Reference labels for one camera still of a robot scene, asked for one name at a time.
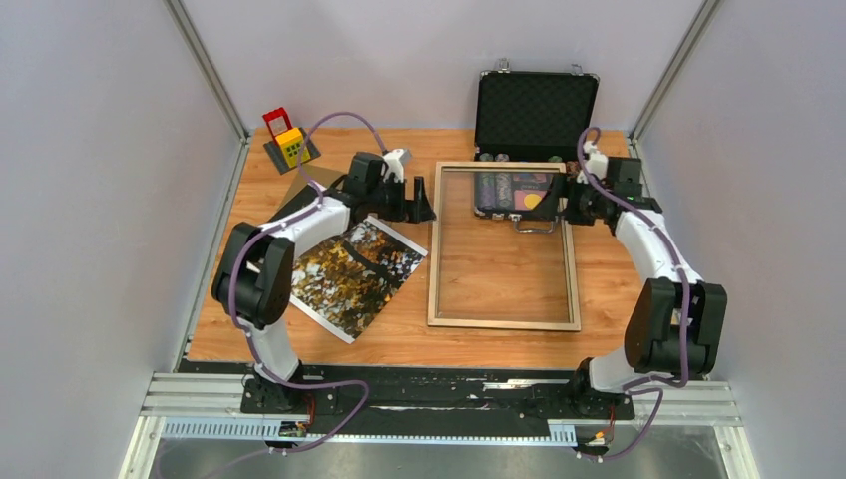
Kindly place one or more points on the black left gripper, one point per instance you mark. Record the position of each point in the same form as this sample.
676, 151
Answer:
413, 211

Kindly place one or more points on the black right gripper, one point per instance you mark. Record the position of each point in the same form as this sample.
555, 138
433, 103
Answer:
546, 209

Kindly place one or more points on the wooden picture frame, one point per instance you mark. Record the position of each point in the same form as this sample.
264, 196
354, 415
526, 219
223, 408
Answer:
502, 248

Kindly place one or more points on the autumn leaves photo print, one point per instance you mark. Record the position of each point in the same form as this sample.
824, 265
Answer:
344, 282

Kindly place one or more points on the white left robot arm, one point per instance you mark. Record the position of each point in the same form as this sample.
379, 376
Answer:
253, 279

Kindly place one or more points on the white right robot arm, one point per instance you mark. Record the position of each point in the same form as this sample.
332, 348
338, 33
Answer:
674, 331

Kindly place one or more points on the black poker chip case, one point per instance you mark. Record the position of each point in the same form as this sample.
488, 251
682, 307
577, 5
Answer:
528, 117

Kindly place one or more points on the brown backing board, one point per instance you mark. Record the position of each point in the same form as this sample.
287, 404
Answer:
302, 193

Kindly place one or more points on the yellow red toy block house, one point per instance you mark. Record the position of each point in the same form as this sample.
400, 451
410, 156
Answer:
287, 142

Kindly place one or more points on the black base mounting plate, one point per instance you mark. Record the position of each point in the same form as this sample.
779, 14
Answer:
419, 401

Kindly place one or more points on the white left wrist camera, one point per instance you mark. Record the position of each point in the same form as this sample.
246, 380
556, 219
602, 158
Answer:
395, 161

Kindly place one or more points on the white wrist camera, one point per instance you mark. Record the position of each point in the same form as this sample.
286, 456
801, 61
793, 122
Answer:
395, 161
595, 162

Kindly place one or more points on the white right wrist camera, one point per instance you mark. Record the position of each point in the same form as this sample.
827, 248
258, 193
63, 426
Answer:
595, 162

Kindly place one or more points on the aluminium front rail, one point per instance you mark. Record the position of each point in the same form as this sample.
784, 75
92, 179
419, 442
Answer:
213, 420

